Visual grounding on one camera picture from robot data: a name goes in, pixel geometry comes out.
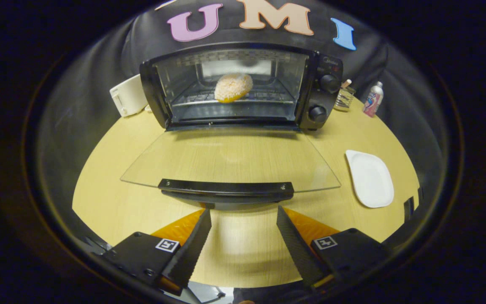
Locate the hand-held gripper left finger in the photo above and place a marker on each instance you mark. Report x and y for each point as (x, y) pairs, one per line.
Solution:
(190, 251)

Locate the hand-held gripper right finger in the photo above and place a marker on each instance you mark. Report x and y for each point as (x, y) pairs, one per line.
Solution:
(295, 249)

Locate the black toaster oven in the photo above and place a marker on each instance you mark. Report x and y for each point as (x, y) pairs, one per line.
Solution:
(327, 105)

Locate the sugar-coated bread roll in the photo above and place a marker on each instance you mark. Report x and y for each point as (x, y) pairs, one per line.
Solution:
(233, 87)

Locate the white square plate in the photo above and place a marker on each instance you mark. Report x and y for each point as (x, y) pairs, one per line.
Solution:
(371, 179)

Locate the black table edge clamp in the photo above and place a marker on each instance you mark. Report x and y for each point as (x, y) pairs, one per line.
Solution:
(420, 194)
(409, 208)

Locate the white plastic appliance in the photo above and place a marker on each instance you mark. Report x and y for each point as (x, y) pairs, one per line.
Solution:
(130, 96)

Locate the silver bottle with pink label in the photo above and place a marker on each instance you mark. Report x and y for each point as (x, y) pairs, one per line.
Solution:
(373, 100)

